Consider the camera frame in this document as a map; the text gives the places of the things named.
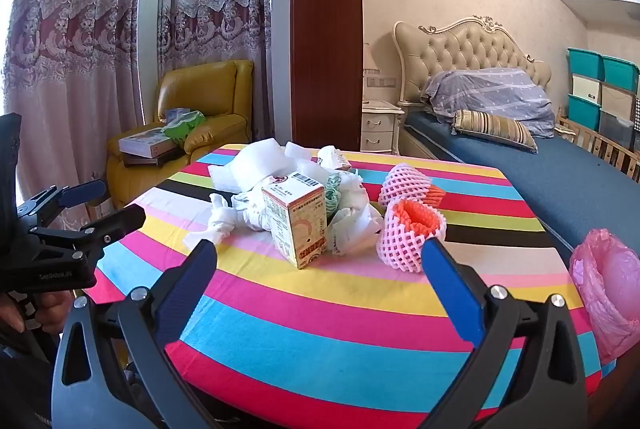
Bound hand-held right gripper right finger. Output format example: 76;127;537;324
415;238;588;429

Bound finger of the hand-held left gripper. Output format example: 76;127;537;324
29;205;147;256
16;179;108;226

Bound pink plastic bag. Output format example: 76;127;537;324
569;229;640;365

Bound yellow leather armchair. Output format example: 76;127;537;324
105;59;256;210

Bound pink lace curtain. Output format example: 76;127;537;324
157;0;273;145
0;0;151;230

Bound blue-grey quilt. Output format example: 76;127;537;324
421;68;557;139

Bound wooden crib rail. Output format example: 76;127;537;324
557;106;640;182

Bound stack of plastic storage boxes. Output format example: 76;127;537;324
566;48;640;147

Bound cream and orange medicine box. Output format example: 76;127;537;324
261;172;328;270

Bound green and white package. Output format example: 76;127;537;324
162;108;207;145

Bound small table lamp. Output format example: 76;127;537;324
361;44;381;73

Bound cream nightstand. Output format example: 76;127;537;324
360;99;406;156

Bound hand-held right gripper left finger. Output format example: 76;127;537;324
52;239;221;429

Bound bed with blue sheet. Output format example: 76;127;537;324
402;106;640;260

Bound boxes on armchair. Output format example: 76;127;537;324
118;124;186;158

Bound green wavy patterned cloth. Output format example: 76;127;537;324
322;172;346;220

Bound person's left hand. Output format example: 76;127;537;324
0;290;72;335

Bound pink foam fruit net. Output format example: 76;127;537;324
378;163;446;210
376;200;447;272

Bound flat brown box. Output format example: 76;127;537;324
122;149;183;168

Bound striped pillow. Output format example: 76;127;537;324
451;110;539;154

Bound brown wooden wardrobe panel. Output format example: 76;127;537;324
290;0;363;152

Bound tufted beige headboard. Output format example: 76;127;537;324
393;15;552;107

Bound white paper bag blue print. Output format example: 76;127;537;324
317;145;353;172

